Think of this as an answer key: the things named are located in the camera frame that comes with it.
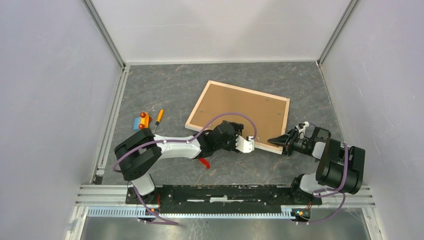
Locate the red toy brick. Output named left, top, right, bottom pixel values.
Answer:
left=198, top=158, right=211, bottom=170

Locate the white wooden picture frame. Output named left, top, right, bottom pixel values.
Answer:
left=185, top=80, right=290, bottom=154

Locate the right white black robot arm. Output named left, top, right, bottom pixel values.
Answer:
left=268, top=122, right=366, bottom=204

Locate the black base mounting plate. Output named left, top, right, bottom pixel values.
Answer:
left=142, top=184, right=322, bottom=214

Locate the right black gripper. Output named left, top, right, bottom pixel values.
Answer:
left=267, top=128, right=308, bottom=156

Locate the orange blue toy block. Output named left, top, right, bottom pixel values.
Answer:
left=133, top=111, right=152, bottom=131

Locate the aluminium rail frame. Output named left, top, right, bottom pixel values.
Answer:
left=66, top=184, right=385, bottom=240

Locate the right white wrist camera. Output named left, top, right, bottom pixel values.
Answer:
left=296, top=121, right=310, bottom=133

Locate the slotted cable duct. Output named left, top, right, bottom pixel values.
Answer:
left=87, top=206, right=295, bottom=220

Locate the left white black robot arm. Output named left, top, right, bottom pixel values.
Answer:
left=114, top=120, right=244, bottom=204

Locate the orange handle screwdriver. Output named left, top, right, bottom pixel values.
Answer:
left=153, top=109, right=165, bottom=133

